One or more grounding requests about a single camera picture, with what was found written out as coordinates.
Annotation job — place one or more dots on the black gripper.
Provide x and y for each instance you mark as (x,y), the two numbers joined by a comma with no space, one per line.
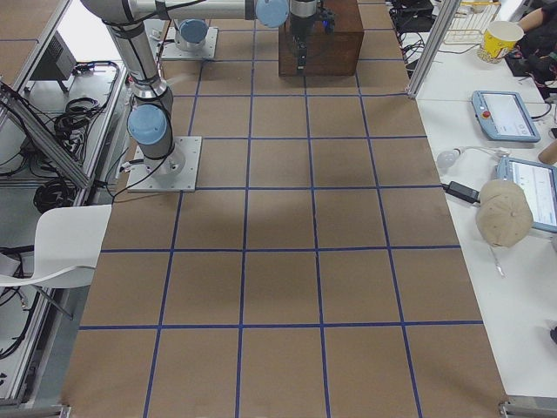
(299,27)

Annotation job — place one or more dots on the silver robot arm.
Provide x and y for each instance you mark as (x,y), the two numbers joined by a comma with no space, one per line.
(190,34)
(150,122)

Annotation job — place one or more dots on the dark wooden drawer cabinet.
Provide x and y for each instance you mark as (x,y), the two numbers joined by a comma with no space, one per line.
(326,55)

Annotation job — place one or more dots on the white light bulb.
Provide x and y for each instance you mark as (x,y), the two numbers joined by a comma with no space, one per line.
(448,158)

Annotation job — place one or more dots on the yellow popcorn bucket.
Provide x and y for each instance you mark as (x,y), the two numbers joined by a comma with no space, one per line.
(499,39)

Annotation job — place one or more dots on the blue teach pendant far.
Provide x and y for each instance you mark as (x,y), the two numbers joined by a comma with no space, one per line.
(503,116)

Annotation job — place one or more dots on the blue teach pendant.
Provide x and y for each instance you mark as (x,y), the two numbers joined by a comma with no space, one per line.
(538,182)
(503,116)

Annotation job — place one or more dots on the black power adapter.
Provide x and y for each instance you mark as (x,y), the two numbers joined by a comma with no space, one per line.
(462,192)

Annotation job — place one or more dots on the grey control box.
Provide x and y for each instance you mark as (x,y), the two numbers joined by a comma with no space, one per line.
(56,64)

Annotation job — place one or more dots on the beige baseball cap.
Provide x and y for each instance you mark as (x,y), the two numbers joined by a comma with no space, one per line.
(504,217)

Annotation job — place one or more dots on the cardboard tube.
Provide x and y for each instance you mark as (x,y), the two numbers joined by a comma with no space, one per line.
(549,155)

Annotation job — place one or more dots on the blue teach pendant near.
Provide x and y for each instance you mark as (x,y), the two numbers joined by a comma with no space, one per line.
(538,182)

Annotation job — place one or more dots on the white plastic chair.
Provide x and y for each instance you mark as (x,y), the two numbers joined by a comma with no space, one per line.
(66,249)

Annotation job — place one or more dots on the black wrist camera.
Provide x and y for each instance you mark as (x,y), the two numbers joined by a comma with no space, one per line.
(327,18)

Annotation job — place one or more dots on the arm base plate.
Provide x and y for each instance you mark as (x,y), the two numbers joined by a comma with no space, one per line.
(185,51)
(178,172)

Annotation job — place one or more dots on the aluminium frame post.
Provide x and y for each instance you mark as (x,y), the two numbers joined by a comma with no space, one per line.
(436,36)

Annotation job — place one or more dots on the gold wire rack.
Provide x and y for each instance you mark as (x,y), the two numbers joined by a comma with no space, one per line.
(470,21)

